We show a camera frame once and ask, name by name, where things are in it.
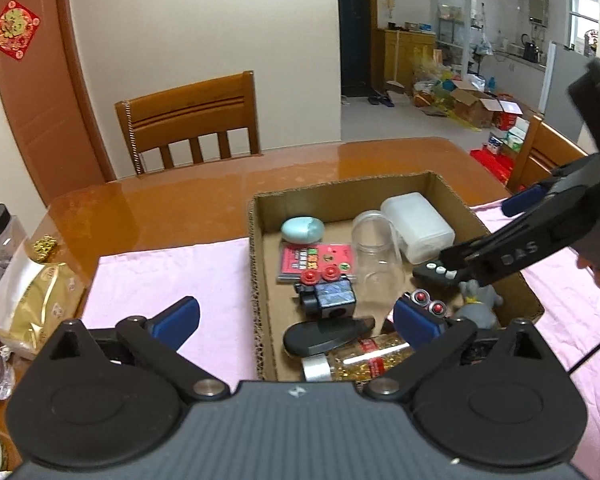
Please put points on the pink card pack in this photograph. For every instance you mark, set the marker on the pink card pack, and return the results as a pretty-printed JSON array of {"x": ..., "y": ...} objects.
[{"x": 305, "y": 260}]

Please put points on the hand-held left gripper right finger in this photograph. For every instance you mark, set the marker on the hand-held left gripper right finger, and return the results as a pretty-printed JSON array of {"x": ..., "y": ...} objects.
[{"x": 412, "y": 321}]

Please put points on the grey refrigerator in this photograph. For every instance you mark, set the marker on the grey refrigerator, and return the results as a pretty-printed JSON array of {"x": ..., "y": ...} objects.
[{"x": 562, "y": 90}]

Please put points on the open cardboard box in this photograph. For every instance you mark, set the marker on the open cardboard box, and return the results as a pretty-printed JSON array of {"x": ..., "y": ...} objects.
[{"x": 475, "y": 105}]

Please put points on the clear pill bottle silver cap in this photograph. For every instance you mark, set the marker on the clear pill bottle silver cap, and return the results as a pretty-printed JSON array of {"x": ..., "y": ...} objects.
[{"x": 360, "y": 365}]

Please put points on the red door decoration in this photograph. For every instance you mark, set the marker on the red door decoration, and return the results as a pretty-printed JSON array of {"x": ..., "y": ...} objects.
[{"x": 16, "y": 30}]

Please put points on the gold foil bag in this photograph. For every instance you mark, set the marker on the gold foil bag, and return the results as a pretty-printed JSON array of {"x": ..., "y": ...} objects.
[{"x": 35, "y": 300}]

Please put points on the grey toy figure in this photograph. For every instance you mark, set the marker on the grey toy figure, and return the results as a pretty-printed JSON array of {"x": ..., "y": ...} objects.
[{"x": 480, "y": 310}]

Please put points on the pink tablecloth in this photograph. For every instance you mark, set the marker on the pink tablecloth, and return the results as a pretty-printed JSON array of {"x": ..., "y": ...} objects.
[{"x": 140, "y": 280}]

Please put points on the white water heater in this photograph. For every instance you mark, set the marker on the white water heater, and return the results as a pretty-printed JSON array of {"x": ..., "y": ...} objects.
[{"x": 538, "y": 8}]

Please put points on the brown cardboard box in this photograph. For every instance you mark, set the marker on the brown cardboard box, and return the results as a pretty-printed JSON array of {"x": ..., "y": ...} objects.
[{"x": 267, "y": 280}]

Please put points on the clear plastic jar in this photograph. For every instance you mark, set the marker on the clear plastic jar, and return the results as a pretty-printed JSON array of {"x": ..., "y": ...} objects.
[{"x": 375, "y": 260}]

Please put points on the pair of dark slippers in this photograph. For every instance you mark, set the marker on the pair of dark slippers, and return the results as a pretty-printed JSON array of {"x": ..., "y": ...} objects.
[{"x": 381, "y": 100}]

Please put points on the red bag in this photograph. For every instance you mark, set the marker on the red bag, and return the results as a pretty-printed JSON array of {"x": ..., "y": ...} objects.
[{"x": 492, "y": 165}]

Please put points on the black oval case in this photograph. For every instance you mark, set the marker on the black oval case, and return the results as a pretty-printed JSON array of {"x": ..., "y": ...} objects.
[{"x": 320, "y": 337}]

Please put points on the black remote control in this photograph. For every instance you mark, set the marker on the black remote control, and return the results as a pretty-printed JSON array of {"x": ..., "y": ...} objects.
[{"x": 427, "y": 272}]

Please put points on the dark kettle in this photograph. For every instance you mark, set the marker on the dark kettle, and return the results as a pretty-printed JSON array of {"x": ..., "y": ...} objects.
[{"x": 530, "y": 50}]

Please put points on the metal shelf rack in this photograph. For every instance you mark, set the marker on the metal shelf rack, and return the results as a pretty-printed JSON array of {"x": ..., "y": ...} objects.
[{"x": 451, "y": 30}]

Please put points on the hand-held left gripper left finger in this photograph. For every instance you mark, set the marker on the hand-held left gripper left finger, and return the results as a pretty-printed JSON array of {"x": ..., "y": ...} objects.
[{"x": 180, "y": 317}]

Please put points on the brown wooden door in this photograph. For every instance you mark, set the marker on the brown wooden door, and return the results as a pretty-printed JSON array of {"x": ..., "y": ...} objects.
[{"x": 35, "y": 110}]

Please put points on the black toy train red wheels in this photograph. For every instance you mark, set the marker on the black toy train red wheels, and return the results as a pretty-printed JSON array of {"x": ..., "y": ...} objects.
[{"x": 332, "y": 295}]

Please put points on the teal oval case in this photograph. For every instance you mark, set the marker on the teal oval case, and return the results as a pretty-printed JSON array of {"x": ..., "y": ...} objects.
[{"x": 302, "y": 229}]

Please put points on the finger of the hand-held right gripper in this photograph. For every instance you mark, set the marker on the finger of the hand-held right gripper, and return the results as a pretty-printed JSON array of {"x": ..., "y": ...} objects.
[
  {"x": 522, "y": 200},
  {"x": 520, "y": 255}
]

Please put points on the window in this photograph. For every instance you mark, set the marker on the window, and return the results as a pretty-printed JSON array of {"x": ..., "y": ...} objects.
[{"x": 584, "y": 15}]

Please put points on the gold ornament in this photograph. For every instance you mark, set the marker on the gold ornament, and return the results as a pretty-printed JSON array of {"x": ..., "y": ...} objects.
[{"x": 45, "y": 246}]

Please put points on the wooden cabinet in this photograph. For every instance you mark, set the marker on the wooden cabinet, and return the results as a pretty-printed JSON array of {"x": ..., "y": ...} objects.
[{"x": 405, "y": 57}]

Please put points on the white plastic box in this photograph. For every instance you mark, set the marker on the white plastic box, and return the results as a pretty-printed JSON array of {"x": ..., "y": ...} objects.
[{"x": 420, "y": 225}]

